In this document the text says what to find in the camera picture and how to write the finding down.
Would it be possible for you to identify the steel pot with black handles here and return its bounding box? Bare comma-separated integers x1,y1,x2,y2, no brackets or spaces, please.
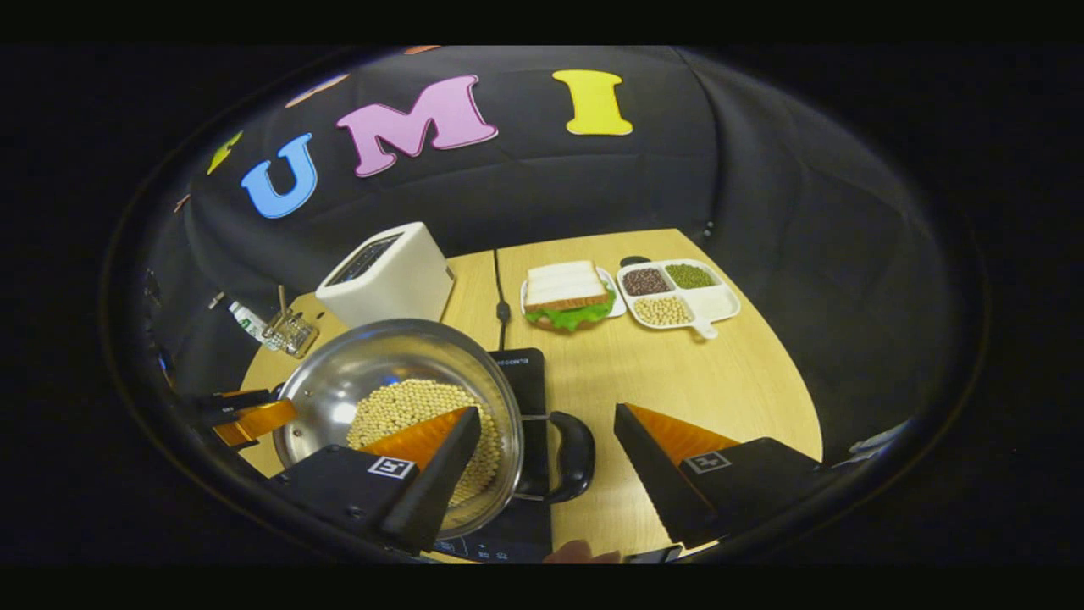
273,319,596,541

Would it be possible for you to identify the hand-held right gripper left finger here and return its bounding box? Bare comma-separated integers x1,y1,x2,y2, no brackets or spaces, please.
269,407,484,556

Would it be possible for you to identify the white toaster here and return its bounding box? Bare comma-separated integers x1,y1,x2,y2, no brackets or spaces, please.
315,222,456,330

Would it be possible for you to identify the white divided bean tray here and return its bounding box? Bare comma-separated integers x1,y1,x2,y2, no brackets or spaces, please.
616,258,742,340

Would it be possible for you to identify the black induction cooktop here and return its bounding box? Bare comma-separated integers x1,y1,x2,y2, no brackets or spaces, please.
436,347,556,564

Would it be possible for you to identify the pile of yellow soybeans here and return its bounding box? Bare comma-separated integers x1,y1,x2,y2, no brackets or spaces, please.
346,379,505,507

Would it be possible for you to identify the white drink bottle green label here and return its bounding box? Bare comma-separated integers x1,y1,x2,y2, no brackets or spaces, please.
229,301,276,350

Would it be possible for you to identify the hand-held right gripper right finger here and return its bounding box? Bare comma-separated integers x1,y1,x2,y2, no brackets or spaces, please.
613,403,835,547

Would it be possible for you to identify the black power cable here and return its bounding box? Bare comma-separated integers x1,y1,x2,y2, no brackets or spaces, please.
494,250,512,350

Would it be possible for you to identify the sandwich with lettuce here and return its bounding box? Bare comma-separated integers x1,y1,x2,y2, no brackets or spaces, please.
523,260,617,333

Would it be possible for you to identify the metal wire basket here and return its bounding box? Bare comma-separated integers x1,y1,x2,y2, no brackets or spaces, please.
263,309,321,358

